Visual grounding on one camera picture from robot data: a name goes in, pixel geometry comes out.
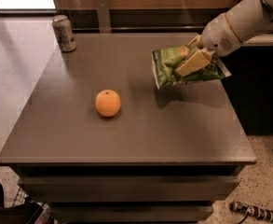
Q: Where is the green jalapeno chip bag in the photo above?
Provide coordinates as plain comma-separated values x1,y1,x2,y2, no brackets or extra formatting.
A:
151,45,231,89

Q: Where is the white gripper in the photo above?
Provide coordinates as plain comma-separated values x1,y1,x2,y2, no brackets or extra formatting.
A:
174,13,241,77

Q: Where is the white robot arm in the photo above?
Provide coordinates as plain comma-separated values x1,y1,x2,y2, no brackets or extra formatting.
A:
174,0,273,77

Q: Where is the horizontal metal rail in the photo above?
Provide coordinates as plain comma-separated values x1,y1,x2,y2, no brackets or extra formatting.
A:
73,26,205,34

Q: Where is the left metal rail bracket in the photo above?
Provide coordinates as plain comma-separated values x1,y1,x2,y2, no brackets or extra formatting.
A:
95,0,112,33

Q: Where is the orange fruit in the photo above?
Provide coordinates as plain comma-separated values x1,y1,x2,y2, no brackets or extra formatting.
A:
95,90,121,117

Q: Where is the black striped cable connector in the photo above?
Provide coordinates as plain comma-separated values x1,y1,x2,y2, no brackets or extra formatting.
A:
229,201,273,223

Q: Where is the black wire basket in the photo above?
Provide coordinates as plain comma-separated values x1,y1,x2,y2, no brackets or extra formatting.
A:
0,177,51,224

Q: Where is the grey drawer cabinet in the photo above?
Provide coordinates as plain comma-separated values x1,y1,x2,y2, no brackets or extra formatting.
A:
0,33,256,224

